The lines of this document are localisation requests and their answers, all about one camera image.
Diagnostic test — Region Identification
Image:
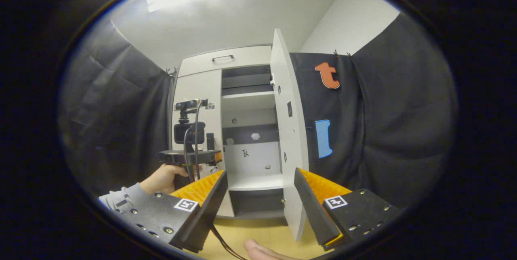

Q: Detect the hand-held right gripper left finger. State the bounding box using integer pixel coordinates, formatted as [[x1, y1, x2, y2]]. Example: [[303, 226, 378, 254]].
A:
[[111, 170, 229, 253]]

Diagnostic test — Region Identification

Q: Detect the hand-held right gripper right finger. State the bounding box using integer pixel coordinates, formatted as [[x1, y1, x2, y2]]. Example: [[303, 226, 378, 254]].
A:
[[294, 167, 400, 251]]

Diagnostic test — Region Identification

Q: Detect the beige double-door shoe cabinet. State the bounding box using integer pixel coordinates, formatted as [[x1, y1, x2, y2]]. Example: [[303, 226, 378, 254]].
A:
[[170, 44, 288, 225]]

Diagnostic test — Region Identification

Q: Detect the beige cabinet door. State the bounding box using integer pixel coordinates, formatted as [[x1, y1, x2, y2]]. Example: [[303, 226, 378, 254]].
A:
[[270, 29, 309, 241], [172, 69, 235, 217]]

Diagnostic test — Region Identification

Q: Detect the white cabinet shelf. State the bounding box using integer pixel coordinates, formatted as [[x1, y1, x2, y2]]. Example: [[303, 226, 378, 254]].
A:
[[221, 92, 276, 111], [227, 173, 284, 191]]

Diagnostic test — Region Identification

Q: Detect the beige cabinet drawer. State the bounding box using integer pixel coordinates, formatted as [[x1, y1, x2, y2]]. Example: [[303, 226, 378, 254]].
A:
[[178, 45, 272, 78]]

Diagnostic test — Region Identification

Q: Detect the black backdrop cloth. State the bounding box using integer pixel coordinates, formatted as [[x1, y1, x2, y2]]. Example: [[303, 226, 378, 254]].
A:
[[57, 12, 459, 208]]

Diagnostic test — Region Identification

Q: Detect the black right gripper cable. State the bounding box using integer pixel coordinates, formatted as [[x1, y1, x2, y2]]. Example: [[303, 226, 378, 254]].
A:
[[210, 226, 247, 260]]

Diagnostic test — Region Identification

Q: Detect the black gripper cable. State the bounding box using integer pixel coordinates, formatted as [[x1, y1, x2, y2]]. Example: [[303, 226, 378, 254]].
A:
[[183, 99, 203, 182], [210, 226, 247, 260]]

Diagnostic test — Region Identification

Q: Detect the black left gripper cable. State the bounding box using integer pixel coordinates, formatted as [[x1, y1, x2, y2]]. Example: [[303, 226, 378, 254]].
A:
[[183, 99, 203, 182]]

